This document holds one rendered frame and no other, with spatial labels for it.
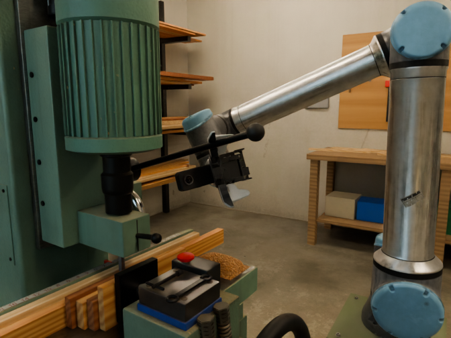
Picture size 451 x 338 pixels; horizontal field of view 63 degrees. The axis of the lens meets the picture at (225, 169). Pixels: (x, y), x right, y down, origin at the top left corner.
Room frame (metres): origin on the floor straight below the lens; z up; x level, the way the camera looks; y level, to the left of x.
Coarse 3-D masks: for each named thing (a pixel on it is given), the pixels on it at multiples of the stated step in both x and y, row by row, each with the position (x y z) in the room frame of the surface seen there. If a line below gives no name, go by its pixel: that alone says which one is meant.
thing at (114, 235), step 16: (96, 208) 0.74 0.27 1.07; (80, 224) 0.71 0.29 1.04; (96, 224) 0.68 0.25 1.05; (112, 224) 0.66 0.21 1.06; (128, 224) 0.65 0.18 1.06; (144, 224) 0.69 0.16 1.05; (80, 240) 0.72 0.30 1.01; (96, 240) 0.69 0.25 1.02; (112, 240) 0.66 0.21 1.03; (128, 240) 0.65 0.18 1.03; (144, 240) 0.68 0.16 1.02
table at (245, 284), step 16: (256, 272) 0.82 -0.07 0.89; (224, 288) 0.72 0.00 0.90; (240, 288) 0.76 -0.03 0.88; (256, 288) 0.82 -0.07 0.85; (48, 336) 0.56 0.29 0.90; (64, 336) 0.56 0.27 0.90; (80, 336) 0.56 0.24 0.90; (96, 336) 0.56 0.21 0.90; (112, 336) 0.56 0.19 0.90; (240, 336) 0.60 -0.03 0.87
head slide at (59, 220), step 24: (48, 48) 0.69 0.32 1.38; (48, 72) 0.69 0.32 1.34; (48, 96) 0.69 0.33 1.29; (48, 120) 0.70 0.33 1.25; (48, 144) 0.70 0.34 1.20; (48, 168) 0.71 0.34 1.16; (72, 168) 0.71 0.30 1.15; (96, 168) 0.76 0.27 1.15; (48, 192) 0.71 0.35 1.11; (72, 192) 0.71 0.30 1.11; (96, 192) 0.76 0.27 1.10; (48, 216) 0.71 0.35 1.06; (72, 216) 0.71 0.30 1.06; (48, 240) 0.72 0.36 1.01; (72, 240) 0.71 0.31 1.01
